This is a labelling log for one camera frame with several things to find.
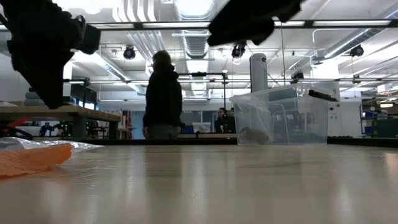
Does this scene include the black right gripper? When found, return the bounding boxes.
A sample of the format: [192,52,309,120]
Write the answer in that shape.
[206,0,305,47]

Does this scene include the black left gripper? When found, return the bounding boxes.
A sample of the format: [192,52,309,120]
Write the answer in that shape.
[6,18,82,110]

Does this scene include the orange elastic bandage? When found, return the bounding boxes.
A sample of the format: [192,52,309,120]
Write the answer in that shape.
[0,144,73,178]

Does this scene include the clear plastic bin black handles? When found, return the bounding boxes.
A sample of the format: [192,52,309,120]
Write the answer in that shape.
[229,82,340,146]

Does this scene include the brown elastic bandage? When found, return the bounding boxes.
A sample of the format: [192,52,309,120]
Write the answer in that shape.
[239,126,272,144]

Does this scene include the stack of grey pads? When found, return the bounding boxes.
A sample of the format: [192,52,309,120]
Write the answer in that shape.
[24,86,75,106]

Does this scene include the red object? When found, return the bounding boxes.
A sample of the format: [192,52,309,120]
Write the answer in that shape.
[0,116,32,139]

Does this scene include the wooden background table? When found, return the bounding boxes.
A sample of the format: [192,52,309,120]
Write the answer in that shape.
[0,105,123,140]

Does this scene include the red cabinet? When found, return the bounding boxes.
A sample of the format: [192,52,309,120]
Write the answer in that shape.
[121,109,134,140]

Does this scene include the person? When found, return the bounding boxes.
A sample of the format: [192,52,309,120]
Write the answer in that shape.
[213,107,237,134]
[142,49,185,140]

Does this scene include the small clear background bin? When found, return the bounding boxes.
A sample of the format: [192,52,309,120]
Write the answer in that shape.
[192,122,211,134]

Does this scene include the wooden background workbench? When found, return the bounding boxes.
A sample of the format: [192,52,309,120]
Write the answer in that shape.
[178,133,239,140]

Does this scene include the white cabinet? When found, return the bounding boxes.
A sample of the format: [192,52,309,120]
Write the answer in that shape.
[312,58,363,138]

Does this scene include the blue storage shelving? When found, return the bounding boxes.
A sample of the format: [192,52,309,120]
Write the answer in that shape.
[360,98,398,139]

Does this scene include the black stand frame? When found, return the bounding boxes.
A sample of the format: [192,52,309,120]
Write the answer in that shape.
[63,77,91,108]

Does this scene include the white cylindrical post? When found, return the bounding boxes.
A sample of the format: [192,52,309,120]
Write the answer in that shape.
[249,52,269,94]

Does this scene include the thin hanging cable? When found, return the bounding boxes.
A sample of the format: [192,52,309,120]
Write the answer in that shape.
[279,21,287,85]

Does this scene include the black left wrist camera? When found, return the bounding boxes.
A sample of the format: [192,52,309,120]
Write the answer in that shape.
[73,14,102,55]

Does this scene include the black overhead frame bar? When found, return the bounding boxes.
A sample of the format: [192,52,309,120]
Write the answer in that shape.
[0,19,398,31]

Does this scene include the black table frame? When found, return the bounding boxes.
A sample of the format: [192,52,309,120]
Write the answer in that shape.
[71,138,398,149]

